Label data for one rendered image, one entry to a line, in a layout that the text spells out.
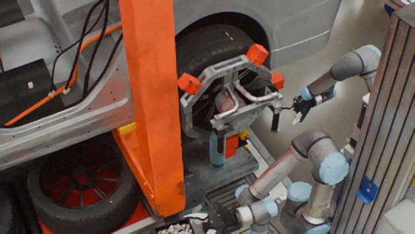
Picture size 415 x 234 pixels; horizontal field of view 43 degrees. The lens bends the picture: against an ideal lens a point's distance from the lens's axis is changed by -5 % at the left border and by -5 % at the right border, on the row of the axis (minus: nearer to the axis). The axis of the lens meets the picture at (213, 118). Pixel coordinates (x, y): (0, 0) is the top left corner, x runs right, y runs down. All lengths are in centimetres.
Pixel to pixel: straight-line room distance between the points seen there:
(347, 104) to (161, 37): 250
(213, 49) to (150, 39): 84
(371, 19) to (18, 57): 324
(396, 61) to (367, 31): 330
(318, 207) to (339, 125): 197
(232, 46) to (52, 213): 135
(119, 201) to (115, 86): 65
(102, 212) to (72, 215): 17
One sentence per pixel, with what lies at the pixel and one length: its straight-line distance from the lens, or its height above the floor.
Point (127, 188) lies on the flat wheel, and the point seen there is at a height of 50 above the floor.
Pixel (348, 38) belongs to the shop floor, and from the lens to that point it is 501.
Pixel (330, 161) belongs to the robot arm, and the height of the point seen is 146.
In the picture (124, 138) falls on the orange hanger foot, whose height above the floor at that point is 68.
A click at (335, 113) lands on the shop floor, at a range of 427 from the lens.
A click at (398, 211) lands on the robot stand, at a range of 226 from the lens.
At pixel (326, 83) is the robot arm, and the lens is 282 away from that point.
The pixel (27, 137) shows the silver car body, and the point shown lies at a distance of 296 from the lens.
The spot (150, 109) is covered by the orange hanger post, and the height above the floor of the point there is 136.
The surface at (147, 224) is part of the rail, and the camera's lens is 313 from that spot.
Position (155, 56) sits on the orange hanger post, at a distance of 215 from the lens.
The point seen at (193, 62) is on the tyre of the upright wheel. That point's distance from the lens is 286.
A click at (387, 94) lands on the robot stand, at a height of 172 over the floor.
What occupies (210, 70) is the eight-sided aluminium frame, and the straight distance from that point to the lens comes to 284.
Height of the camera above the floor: 302
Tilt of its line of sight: 47 degrees down
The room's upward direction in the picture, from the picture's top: straight up
